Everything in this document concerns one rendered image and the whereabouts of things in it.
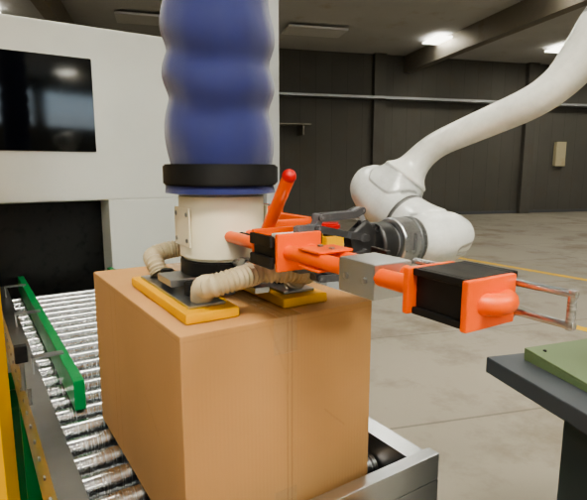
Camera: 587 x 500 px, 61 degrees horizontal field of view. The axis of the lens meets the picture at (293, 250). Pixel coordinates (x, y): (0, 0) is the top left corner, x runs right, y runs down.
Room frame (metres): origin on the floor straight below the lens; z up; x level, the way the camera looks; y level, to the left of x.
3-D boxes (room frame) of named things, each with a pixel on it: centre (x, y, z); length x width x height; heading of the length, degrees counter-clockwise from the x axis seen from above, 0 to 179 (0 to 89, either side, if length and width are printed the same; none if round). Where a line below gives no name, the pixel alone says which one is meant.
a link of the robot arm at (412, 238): (0.91, -0.19, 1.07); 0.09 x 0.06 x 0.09; 33
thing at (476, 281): (0.50, -0.17, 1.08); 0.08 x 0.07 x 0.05; 32
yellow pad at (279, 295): (1.06, 0.07, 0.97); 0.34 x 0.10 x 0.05; 32
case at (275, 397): (1.10, 0.18, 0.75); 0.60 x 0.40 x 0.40; 34
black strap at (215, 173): (1.01, 0.14, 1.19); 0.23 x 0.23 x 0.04
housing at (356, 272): (0.62, -0.10, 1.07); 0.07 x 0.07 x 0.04; 32
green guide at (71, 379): (1.92, 1.05, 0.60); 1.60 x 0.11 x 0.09; 33
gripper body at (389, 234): (0.87, -0.13, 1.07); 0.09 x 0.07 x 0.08; 123
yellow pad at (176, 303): (0.96, 0.23, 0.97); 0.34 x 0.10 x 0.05; 32
